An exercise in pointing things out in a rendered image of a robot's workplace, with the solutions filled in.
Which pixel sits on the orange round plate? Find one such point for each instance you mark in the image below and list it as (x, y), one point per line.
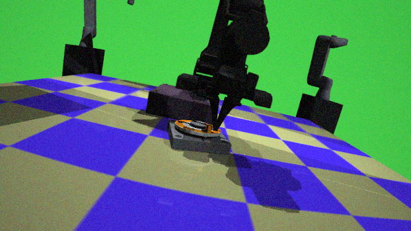
(184, 125)

